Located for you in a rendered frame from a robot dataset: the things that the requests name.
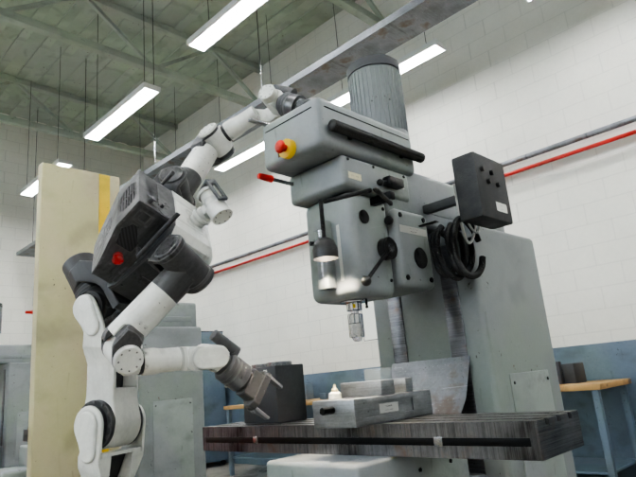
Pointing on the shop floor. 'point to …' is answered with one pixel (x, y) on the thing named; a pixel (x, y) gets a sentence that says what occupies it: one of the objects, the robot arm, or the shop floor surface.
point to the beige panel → (61, 313)
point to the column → (485, 339)
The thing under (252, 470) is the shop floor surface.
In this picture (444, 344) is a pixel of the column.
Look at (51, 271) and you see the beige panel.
